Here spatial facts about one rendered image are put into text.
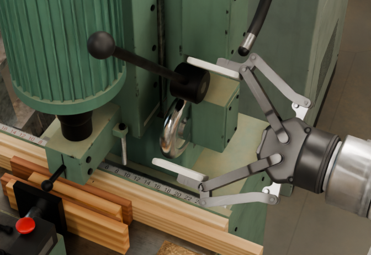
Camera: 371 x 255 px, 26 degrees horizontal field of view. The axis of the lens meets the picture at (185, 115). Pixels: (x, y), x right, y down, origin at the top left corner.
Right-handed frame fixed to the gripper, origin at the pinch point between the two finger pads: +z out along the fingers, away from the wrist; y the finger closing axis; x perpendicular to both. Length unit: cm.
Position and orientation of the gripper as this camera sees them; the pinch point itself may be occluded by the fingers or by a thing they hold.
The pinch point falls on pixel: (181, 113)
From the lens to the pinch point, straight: 102.8
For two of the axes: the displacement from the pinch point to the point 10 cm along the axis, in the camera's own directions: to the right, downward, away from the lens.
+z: -9.0, -3.1, 3.0
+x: -2.9, -0.8, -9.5
